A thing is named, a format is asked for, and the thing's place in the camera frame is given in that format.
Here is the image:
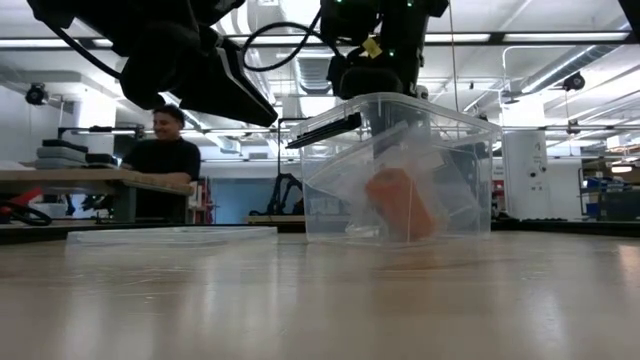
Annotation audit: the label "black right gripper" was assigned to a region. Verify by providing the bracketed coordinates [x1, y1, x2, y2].
[319, 0, 450, 159]

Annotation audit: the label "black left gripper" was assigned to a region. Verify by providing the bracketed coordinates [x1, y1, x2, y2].
[119, 22, 279, 129]

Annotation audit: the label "orange elastic bandage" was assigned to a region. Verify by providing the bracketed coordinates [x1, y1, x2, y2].
[363, 167, 436, 244]

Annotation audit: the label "clear plastic storage box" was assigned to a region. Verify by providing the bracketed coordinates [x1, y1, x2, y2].
[287, 92, 503, 247]

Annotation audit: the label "person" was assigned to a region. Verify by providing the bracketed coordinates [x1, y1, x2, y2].
[121, 103, 203, 224]

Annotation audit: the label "background black robot arms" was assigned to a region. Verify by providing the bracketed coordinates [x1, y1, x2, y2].
[264, 172, 305, 216]

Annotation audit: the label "wooden top workbench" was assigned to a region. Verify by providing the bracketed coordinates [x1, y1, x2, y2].
[0, 167, 195, 224]

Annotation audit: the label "black ceiling spotlight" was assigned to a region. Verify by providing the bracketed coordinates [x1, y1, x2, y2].
[24, 82, 49, 107]
[562, 71, 587, 93]

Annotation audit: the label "stack of grey pads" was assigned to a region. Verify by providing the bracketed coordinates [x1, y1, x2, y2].
[34, 138, 120, 170]

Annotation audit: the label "dark storage shelf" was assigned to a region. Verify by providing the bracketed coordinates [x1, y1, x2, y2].
[582, 172, 640, 223]

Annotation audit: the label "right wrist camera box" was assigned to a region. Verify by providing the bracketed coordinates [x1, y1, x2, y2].
[338, 64, 407, 101]

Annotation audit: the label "black background rig frame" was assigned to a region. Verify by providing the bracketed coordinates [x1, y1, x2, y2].
[276, 115, 306, 216]

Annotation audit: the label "thin hanging cord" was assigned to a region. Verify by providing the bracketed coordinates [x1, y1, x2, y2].
[448, 0, 460, 114]

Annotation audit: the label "yellow cable tag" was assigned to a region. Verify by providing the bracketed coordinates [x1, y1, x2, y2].
[362, 37, 384, 60]

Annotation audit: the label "red tool with black cable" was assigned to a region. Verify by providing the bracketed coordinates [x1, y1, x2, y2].
[0, 187, 54, 227]

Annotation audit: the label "black aluminium rig frame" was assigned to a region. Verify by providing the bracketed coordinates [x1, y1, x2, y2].
[0, 218, 640, 246]

